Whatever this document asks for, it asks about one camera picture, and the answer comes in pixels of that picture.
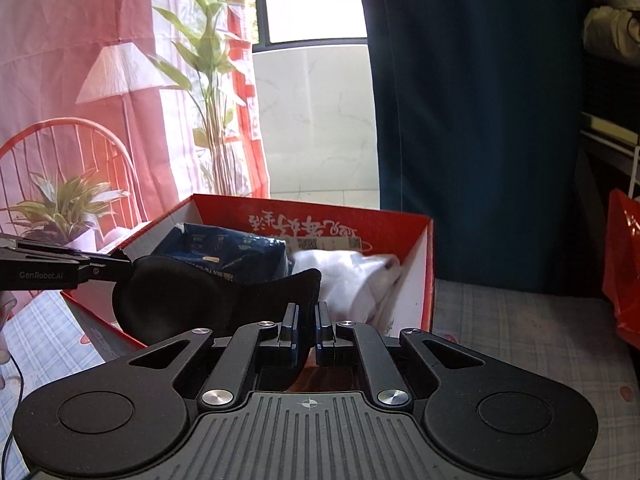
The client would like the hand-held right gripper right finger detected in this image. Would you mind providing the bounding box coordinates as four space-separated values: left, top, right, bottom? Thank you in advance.
315 302 489 408

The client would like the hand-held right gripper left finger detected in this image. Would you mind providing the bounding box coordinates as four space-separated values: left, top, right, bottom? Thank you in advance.
127 304 302 409

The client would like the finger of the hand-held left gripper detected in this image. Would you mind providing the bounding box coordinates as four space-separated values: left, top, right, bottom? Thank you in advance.
17 241 135 282

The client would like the white soft cloth bundle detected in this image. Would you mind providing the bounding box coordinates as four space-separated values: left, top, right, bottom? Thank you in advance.
289 249 403 328

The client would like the black eye mask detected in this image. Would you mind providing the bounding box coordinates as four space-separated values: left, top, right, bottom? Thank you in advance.
111 255 323 347

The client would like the red cardboard box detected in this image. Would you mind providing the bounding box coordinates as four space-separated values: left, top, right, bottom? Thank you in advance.
61 193 435 362

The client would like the person's left hand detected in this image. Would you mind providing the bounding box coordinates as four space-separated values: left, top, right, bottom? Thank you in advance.
0 292 19 392

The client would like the blue plastic packet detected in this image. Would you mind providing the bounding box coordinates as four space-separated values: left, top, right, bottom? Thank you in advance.
151 222 292 285

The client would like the plaid bed sheet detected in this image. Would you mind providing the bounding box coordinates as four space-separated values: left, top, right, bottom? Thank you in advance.
0 279 640 480

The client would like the window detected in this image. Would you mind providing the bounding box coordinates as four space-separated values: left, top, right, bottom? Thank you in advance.
249 0 382 200

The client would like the dark blue curtain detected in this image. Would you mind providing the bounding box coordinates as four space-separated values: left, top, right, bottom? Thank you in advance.
354 0 597 297

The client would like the orange plastic bag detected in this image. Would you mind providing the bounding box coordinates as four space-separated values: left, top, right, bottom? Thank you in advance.
601 188 640 350

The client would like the book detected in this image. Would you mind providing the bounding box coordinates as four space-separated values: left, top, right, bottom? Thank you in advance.
581 112 640 147

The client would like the pale cloth bundle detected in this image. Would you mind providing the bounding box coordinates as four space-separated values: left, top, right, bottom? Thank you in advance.
583 4 640 67

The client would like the black cable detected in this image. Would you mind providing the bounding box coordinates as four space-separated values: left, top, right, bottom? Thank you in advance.
0 357 25 463

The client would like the printed pink wall cloth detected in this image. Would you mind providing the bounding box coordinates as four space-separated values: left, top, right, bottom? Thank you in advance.
0 0 274 261

